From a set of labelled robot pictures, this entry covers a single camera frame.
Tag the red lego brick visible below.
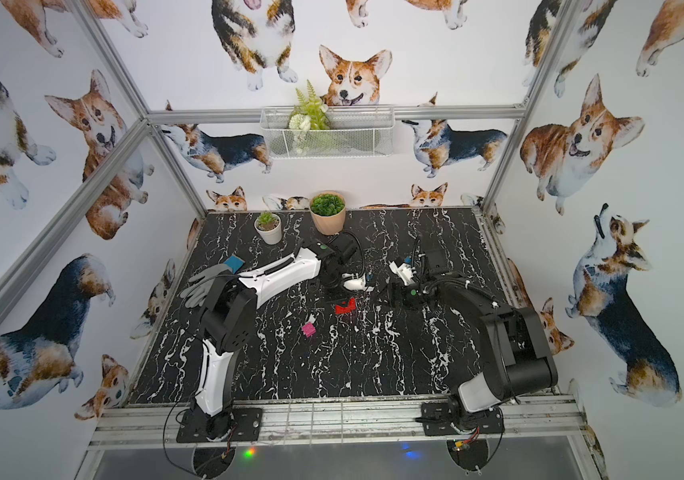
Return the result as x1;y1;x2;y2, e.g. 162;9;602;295
334;298;357;315

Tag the pink lego brick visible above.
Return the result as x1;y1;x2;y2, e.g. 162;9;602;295
302;322;316;337

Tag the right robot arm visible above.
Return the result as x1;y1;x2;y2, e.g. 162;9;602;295
384;275;558;436

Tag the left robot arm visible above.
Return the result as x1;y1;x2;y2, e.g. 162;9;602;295
180;231;363;441

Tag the beige plant pot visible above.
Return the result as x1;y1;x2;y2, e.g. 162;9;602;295
310;191;346;236

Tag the small white plant pot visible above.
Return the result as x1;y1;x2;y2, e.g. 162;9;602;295
254;211;282;245

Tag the green fern plant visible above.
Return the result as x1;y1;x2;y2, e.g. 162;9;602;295
288;81;330;153

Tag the grey work glove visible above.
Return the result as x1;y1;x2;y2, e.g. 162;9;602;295
179;255;244;309

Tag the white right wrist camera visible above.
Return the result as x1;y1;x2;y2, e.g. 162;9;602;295
389;260;417;286

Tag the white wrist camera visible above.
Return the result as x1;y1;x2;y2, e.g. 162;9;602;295
389;260;417;286
342;273;374;292

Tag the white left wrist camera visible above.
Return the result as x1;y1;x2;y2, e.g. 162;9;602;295
342;273;374;292

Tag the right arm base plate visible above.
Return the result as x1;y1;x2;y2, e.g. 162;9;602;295
415;401;505;437

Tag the white wire basket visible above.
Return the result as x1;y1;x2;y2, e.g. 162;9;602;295
259;106;395;159

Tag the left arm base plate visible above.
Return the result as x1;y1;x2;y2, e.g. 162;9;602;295
176;407;264;443

